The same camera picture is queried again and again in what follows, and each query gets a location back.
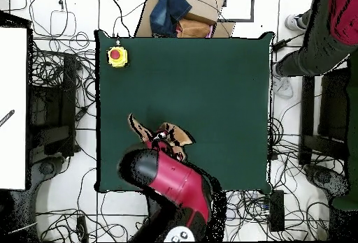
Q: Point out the tan terry towel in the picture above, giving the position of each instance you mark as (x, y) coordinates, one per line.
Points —
(179, 135)

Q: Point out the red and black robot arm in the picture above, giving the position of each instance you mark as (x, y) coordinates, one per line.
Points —
(179, 181)

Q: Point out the white flat panel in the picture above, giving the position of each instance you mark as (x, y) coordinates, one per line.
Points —
(12, 109)

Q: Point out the black flat bar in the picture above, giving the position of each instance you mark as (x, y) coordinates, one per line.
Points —
(307, 114)

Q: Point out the black flat board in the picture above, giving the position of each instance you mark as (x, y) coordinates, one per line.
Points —
(334, 106)

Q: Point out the yellow emergency stop button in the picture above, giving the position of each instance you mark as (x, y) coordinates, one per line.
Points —
(117, 56)

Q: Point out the grey floor stand base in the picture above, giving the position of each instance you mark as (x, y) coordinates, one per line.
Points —
(46, 167)

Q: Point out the small black power strip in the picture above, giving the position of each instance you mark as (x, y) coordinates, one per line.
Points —
(82, 227)

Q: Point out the folded orange cloth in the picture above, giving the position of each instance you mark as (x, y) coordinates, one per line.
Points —
(194, 29)

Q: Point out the blue jeans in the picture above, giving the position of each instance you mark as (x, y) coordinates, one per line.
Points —
(167, 11)

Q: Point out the brown cardboard box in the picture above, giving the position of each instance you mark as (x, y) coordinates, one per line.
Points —
(201, 5)

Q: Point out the black ribbed rod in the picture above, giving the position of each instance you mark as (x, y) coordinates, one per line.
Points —
(7, 118)

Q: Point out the black floor stand base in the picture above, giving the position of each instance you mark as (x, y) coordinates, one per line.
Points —
(324, 177)

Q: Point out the person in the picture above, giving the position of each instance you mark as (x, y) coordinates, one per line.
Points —
(321, 50)

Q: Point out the black square frame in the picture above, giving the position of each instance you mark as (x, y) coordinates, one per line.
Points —
(252, 5)

